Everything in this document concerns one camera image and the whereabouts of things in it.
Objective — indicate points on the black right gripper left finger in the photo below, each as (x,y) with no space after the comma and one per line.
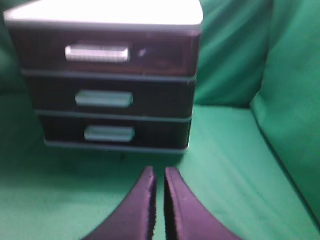
(135,216)

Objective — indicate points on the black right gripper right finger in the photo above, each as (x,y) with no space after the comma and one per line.
(186,218)

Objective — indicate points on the white plastic drawer cabinet frame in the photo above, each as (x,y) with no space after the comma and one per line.
(107,15)

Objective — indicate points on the green cloth table cover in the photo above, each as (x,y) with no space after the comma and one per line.
(254,154)

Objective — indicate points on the translucent brown drawer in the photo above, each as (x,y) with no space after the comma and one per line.
(116,132)
(142,98)
(152,53)

